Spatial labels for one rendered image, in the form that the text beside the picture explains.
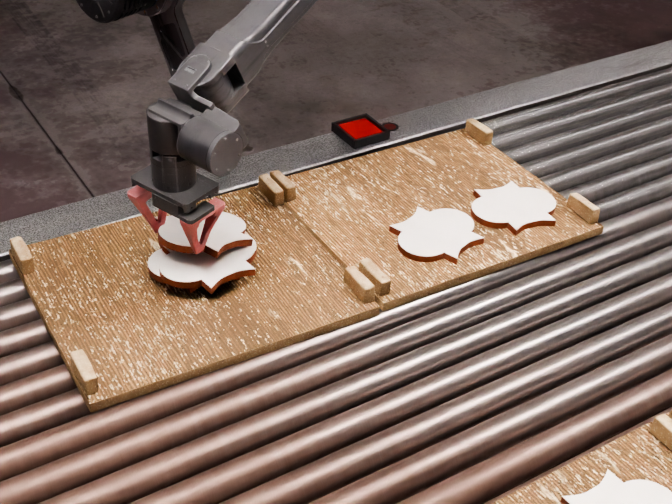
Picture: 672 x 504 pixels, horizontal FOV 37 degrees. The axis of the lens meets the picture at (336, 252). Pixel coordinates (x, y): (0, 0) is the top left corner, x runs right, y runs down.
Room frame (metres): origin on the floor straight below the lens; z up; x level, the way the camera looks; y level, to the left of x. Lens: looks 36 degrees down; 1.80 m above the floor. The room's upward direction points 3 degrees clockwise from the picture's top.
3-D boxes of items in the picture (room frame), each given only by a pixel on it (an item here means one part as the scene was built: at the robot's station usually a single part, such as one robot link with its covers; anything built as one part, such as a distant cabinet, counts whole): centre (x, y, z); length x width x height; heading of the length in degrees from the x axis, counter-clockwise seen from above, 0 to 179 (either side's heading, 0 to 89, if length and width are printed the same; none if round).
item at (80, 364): (0.89, 0.30, 0.95); 0.06 x 0.02 x 0.03; 32
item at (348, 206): (1.33, -0.15, 0.93); 0.41 x 0.35 x 0.02; 123
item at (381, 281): (1.12, -0.06, 0.95); 0.06 x 0.02 x 0.03; 33
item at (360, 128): (1.58, -0.03, 0.92); 0.06 x 0.06 x 0.01; 35
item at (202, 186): (1.10, 0.22, 1.11); 0.10 x 0.07 x 0.07; 55
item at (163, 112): (1.10, 0.21, 1.18); 0.07 x 0.06 x 0.07; 53
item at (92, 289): (1.11, 0.20, 0.93); 0.41 x 0.35 x 0.02; 122
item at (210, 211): (1.09, 0.20, 1.04); 0.07 x 0.07 x 0.09; 55
